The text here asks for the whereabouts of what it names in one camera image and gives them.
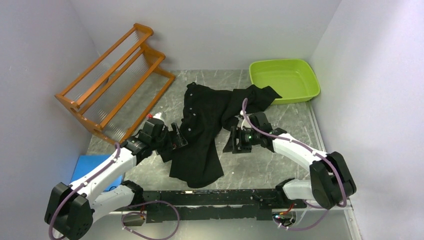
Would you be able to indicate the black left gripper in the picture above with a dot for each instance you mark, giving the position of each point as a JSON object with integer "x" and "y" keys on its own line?
{"x": 180, "y": 140}

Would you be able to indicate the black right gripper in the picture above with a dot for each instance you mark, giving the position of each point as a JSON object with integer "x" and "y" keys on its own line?
{"x": 231, "y": 145}

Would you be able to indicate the black button shirt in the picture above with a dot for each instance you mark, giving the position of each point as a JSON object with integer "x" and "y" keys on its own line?
{"x": 206, "y": 112}

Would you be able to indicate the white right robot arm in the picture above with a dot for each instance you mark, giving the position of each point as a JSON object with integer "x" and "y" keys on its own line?
{"x": 330, "y": 182}

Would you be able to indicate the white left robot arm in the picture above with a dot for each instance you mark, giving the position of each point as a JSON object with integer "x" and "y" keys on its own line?
{"x": 72, "y": 209}

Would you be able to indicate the orange wooden rack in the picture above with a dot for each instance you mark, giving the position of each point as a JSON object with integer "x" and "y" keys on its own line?
{"x": 117, "y": 91}

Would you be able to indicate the green plastic basin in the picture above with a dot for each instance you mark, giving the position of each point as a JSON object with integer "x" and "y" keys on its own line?
{"x": 293, "y": 79}

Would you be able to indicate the blue foam pad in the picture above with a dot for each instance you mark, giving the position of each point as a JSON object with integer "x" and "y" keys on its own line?
{"x": 87, "y": 163}

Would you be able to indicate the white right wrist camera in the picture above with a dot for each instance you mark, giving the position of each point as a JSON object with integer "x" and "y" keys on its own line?
{"x": 244, "y": 124}

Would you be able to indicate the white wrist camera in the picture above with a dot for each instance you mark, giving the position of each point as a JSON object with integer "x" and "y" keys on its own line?
{"x": 244, "y": 124}
{"x": 158, "y": 115}

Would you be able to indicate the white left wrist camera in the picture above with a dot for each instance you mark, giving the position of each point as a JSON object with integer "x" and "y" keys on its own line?
{"x": 158, "y": 115}

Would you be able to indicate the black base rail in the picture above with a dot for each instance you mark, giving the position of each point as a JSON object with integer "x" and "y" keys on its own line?
{"x": 212, "y": 205}

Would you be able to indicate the aluminium frame rail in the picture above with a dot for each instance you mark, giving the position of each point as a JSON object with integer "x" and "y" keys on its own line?
{"x": 225, "y": 222}

